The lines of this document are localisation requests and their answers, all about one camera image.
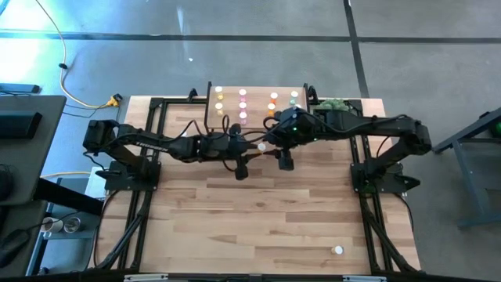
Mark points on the black desk beam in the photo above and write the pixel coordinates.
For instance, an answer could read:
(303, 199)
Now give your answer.
(70, 196)

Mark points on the grey metal stand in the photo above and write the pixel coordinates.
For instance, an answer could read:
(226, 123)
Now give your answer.
(467, 176)

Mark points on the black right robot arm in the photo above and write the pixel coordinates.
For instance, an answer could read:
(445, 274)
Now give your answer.
(375, 124)

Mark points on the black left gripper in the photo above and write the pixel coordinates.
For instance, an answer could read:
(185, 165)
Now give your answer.
(225, 147)

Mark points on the white box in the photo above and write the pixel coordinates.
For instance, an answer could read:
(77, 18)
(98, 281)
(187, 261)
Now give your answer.
(94, 188)

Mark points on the green potted plant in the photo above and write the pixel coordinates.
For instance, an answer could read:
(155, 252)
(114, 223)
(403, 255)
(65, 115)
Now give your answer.
(332, 103)

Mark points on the black keyboard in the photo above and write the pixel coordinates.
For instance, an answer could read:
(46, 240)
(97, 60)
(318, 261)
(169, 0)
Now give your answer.
(19, 124)

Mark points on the green ball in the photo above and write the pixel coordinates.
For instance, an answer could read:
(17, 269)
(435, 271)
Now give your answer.
(498, 129)

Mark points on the pink medicine bottle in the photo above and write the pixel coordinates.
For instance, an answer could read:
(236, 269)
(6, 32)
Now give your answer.
(242, 105)
(242, 92)
(242, 116)

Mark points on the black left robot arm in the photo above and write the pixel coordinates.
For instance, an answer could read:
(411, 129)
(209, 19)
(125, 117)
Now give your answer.
(148, 143)

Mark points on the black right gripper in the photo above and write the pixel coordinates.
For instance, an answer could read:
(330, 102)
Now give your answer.
(291, 127)

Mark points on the dark flat device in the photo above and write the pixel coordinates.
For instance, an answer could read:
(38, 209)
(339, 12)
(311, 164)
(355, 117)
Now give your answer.
(19, 88)

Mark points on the white paper cup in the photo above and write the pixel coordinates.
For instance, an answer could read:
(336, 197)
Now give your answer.
(52, 224)

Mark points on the wooden shelf black legs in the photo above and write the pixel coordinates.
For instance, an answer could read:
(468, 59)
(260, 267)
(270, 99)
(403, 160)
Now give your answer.
(256, 105)

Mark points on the black metal table frame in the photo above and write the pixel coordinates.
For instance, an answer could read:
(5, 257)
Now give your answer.
(178, 101)

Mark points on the black frame bracket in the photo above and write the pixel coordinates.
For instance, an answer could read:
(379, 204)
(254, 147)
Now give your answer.
(312, 91)
(192, 94)

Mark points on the dark desk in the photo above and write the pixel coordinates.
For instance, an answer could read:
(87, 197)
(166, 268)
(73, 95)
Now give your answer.
(31, 156)

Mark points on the silver metal bracket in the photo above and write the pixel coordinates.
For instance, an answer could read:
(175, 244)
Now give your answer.
(364, 279)
(145, 278)

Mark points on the clear glass cup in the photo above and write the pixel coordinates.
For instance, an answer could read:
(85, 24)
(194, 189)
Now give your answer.
(72, 224)

